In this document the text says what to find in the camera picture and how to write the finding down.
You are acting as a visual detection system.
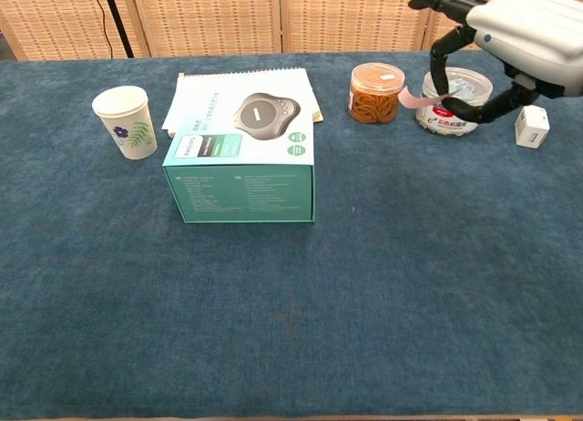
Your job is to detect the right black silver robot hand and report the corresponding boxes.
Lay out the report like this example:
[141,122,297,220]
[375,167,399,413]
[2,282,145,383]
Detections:
[407,0,583,125]

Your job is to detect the teal speaker paper box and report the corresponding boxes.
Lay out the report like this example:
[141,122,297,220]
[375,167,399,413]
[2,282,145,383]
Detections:
[161,91,316,225]

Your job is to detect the black tripod stand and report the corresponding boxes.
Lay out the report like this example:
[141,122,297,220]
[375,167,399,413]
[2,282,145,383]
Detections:
[100,0,136,59]

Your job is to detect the clear jar of binder clips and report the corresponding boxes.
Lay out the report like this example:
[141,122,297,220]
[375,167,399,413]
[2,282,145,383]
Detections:
[414,67,495,138]

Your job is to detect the thin black hanging cable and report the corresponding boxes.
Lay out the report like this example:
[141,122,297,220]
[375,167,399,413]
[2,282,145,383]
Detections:
[90,0,115,59]

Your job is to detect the clear jar of rubber bands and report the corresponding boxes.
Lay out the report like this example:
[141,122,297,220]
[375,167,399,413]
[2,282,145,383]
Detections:
[348,62,406,126]

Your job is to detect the bamboo folding screen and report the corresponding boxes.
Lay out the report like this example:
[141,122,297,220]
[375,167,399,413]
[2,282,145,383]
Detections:
[0,0,583,62]

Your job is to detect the small white cardboard box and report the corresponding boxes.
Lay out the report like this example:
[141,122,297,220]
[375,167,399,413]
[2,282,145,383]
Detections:
[514,104,551,149]

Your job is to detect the white spiral notebook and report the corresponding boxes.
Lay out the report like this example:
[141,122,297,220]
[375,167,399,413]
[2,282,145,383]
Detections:
[161,67,326,138]

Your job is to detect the blue table cover cloth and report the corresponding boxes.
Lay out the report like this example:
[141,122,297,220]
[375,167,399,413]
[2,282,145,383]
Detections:
[0,48,583,420]

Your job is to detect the white floral paper cup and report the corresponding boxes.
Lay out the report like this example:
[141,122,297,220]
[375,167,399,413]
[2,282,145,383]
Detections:
[91,85,159,161]

